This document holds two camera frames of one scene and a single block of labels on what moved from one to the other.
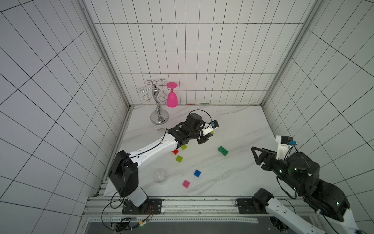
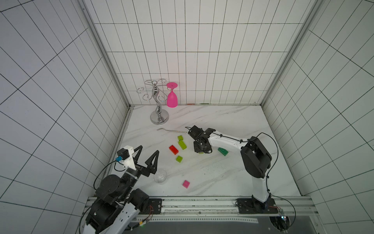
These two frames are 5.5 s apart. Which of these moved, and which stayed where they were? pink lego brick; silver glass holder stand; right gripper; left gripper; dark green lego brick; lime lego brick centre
Moved: left gripper; right gripper
Stayed: pink lego brick; dark green lego brick; silver glass holder stand; lime lego brick centre
